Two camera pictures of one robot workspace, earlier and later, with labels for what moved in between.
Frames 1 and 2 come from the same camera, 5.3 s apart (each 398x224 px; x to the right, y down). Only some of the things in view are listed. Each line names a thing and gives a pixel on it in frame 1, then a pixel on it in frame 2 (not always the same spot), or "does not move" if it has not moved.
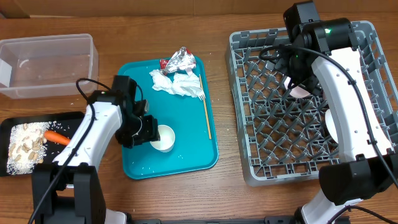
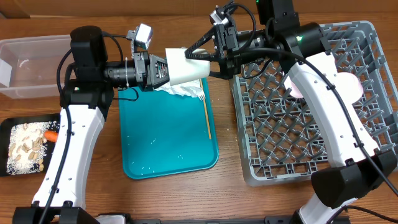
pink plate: (297, 92) does not move
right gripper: (310, 81) -> (227, 35)
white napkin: (181, 84) does not move
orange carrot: (56, 137) does not move
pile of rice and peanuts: (27, 147) does not move
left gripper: (150, 132) -> (141, 60)
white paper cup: (167, 139) -> (182, 70)
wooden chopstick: (206, 110) does not move
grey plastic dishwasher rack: (284, 138) does not move
